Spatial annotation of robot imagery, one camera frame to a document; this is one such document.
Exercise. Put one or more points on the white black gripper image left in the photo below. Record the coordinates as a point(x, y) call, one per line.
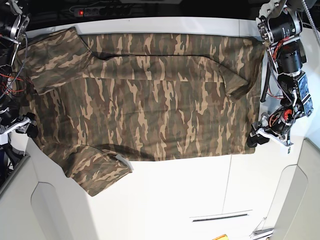
point(10, 121)

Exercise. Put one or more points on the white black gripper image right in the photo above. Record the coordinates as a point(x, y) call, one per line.
point(276, 126)

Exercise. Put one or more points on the camouflage T-shirt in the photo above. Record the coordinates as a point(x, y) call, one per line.
point(140, 110)

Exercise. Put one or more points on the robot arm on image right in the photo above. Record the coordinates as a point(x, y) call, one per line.
point(160, 92)

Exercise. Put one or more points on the black equipment at left edge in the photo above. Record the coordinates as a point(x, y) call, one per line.
point(9, 158)

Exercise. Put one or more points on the orange object at bottom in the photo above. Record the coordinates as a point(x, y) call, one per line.
point(222, 237)

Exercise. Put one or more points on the black power strip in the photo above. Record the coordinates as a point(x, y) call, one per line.
point(99, 11)

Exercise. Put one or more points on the white camera box image left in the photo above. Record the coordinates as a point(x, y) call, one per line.
point(3, 139)

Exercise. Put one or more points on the white camera box image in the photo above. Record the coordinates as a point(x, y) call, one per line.
point(288, 149)
point(3, 139)

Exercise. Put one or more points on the white camera box image right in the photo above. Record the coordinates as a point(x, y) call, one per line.
point(288, 149)

